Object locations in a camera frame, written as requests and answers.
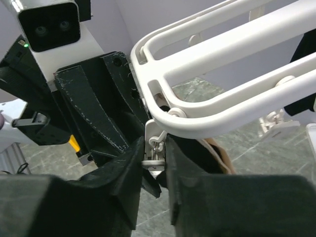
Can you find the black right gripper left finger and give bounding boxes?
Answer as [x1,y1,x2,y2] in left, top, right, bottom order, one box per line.
[0,137,144,237]

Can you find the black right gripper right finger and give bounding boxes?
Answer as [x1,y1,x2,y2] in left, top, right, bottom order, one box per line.
[165,136,316,237]

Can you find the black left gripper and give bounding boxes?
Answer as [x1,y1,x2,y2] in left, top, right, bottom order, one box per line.
[0,35,128,165]

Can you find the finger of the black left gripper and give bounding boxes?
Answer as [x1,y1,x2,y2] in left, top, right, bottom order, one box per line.
[101,51,151,123]

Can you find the black underwear with beige waistband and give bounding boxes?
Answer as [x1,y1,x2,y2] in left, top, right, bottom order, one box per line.
[158,93,237,176]

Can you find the white clip hanger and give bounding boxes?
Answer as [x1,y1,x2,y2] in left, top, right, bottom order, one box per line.
[120,0,316,181]

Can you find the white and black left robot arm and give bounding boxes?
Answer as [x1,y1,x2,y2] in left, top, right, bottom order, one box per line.
[0,36,149,166]

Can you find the yellow plastic tray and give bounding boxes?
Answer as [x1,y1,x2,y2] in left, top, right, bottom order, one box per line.
[68,135,80,153]

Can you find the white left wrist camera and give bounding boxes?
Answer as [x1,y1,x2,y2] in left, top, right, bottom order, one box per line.
[2,0,104,81]

